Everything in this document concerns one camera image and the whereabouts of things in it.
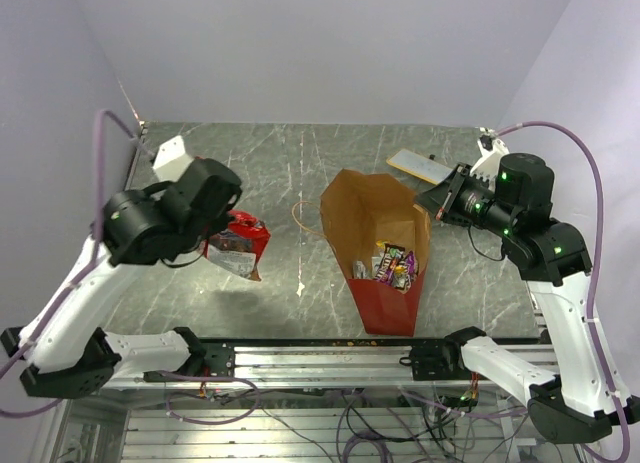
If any purple candy packet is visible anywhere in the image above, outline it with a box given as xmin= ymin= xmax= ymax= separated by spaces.
xmin=393 ymin=251 xmax=418 ymax=291

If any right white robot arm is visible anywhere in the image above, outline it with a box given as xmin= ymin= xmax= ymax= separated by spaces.
xmin=415 ymin=153 xmax=639 ymax=444

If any grey silver snack wrapper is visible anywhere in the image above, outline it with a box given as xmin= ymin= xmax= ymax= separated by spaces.
xmin=352 ymin=260 xmax=371 ymax=279

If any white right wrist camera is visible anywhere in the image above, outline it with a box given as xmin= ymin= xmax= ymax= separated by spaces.
xmin=470 ymin=133 xmax=509 ymax=191

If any large red snack bag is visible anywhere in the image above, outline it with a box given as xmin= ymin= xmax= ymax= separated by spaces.
xmin=200 ymin=210 xmax=271 ymax=281

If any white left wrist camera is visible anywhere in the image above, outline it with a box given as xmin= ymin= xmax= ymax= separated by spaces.
xmin=152 ymin=135 xmax=194 ymax=182

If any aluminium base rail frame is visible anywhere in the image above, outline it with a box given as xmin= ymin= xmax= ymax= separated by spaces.
xmin=32 ymin=338 xmax=589 ymax=462

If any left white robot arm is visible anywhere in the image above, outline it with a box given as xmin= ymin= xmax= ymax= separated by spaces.
xmin=1 ymin=158 xmax=242 ymax=399

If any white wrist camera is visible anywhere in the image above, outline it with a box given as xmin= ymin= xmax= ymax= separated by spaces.
xmin=152 ymin=135 xmax=194 ymax=182
xmin=470 ymin=133 xmax=509 ymax=191

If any red brown paper bag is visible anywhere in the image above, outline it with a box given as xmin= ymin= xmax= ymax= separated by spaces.
xmin=319 ymin=169 xmax=431 ymax=337

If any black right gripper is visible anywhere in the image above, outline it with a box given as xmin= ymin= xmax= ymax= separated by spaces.
xmin=413 ymin=161 xmax=518 ymax=238

